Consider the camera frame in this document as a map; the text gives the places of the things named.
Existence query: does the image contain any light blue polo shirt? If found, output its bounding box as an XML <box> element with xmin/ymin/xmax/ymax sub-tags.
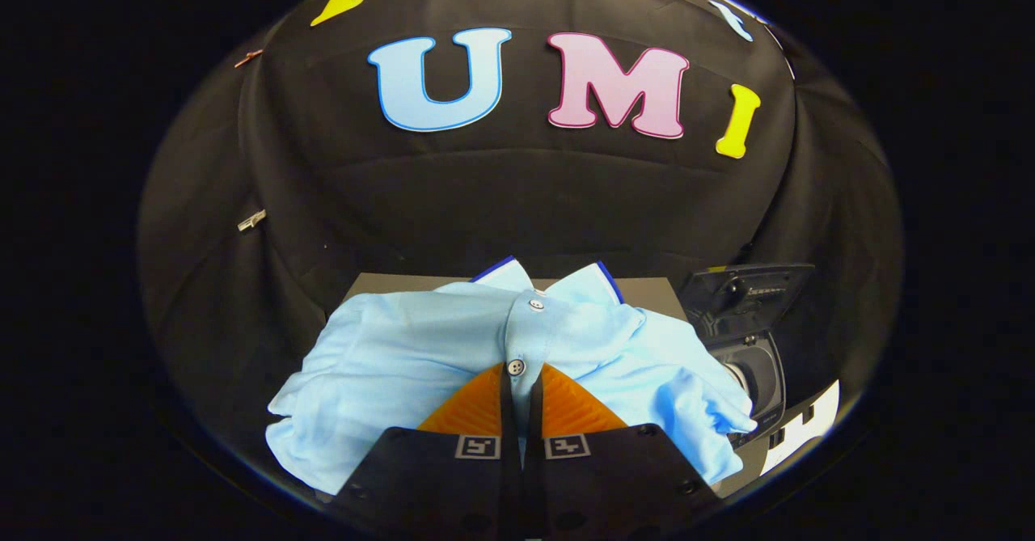
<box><xmin>265</xmin><ymin>256</ymin><xmax>758</xmax><ymax>495</ymax></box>

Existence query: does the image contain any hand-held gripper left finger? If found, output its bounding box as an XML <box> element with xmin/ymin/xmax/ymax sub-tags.
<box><xmin>327</xmin><ymin>363</ymin><xmax>522</xmax><ymax>541</ymax></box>

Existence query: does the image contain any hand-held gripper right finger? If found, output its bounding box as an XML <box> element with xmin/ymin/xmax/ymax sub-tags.
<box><xmin>522</xmin><ymin>363</ymin><xmax>725</xmax><ymax>541</ymax></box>

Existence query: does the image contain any dark washing machine lid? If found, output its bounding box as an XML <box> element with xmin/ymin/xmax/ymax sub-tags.
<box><xmin>679</xmin><ymin>264</ymin><xmax>816</xmax><ymax>340</ymax></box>

